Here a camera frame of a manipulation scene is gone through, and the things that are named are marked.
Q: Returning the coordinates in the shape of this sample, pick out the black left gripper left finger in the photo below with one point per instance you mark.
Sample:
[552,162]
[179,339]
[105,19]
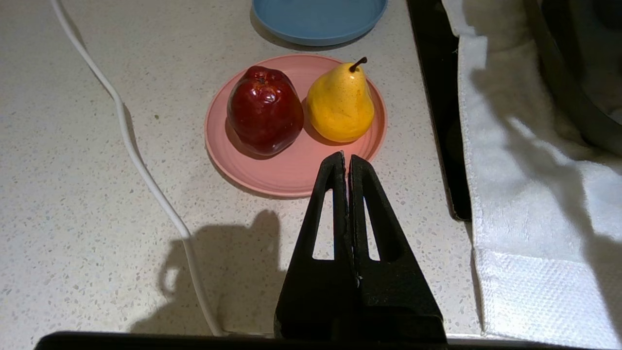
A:
[316,291]

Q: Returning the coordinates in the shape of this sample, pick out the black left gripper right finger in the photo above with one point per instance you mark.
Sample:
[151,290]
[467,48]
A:
[393,291]

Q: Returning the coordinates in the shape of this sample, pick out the white towel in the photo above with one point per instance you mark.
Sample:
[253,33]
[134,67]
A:
[529,233]

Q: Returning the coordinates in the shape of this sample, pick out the black rice cooker body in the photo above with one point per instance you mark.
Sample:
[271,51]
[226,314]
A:
[573,87]

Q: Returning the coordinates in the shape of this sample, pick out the pink round plate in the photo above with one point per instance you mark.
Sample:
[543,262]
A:
[286,175]

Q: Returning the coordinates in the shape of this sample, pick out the yellow pear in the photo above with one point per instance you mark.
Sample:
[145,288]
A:
[340,107]

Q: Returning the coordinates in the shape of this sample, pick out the dark red apple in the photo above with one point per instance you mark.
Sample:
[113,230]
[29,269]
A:
[265,109]

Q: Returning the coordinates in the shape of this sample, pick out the black flat panel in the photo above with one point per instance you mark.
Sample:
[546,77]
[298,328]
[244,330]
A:
[437,97]

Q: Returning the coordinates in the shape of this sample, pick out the blue round plate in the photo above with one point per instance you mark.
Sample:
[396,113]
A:
[316,22]

